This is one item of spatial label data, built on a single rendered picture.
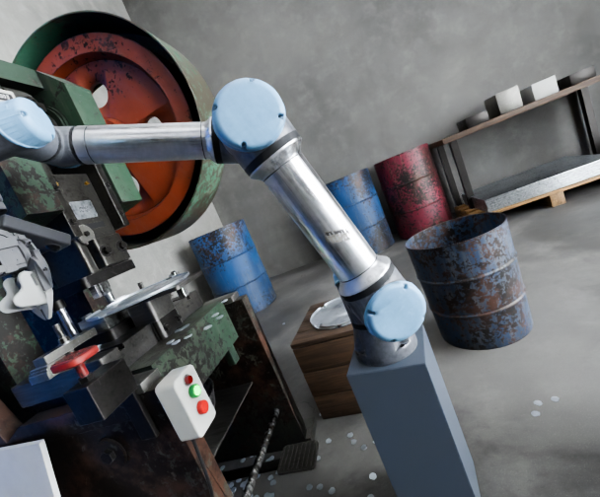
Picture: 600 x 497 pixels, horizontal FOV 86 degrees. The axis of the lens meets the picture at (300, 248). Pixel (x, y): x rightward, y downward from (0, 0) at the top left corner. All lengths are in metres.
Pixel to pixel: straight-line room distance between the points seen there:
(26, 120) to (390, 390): 0.84
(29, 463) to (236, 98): 0.92
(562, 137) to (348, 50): 2.49
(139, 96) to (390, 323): 1.18
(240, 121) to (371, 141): 3.59
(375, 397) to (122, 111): 1.28
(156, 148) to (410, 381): 0.72
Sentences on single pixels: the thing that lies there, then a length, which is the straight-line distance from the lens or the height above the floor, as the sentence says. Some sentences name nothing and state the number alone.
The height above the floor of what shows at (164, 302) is 0.74.
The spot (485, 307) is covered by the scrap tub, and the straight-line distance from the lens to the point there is 1.49.
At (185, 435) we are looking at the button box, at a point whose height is 0.51.
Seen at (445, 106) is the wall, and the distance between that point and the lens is 4.23.
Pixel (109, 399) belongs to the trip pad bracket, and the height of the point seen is 0.66.
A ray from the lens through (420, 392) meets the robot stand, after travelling 0.81.
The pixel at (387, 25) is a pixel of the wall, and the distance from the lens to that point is 4.36.
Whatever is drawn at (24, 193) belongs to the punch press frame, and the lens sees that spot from 0.95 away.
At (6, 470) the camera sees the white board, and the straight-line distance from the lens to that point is 1.16.
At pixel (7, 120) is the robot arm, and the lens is 0.69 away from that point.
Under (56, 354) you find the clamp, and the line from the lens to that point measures 1.00.
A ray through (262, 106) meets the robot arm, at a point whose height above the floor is 1.02.
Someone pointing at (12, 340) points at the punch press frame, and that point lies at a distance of 1.18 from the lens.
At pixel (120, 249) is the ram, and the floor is 0.92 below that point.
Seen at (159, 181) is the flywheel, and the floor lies 1.12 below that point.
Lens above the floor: 0.87
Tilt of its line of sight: 9 degrees down
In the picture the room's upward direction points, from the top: 22 degrees counter-clockwise
